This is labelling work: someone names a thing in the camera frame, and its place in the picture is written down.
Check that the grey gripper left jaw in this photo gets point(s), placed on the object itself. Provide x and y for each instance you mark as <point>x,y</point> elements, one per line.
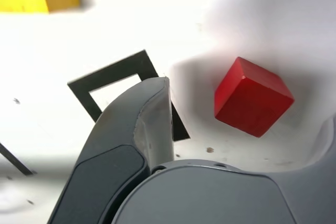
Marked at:
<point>110,142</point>

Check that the black tape strip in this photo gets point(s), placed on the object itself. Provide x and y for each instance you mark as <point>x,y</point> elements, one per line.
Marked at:
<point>13,159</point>

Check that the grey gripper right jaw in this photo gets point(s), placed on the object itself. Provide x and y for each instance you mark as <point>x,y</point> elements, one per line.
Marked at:
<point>210,197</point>

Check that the black tape square outline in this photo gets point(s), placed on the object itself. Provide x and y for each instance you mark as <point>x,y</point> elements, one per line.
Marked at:
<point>118,70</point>

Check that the red cube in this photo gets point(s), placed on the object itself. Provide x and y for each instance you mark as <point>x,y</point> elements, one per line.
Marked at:
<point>252,100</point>

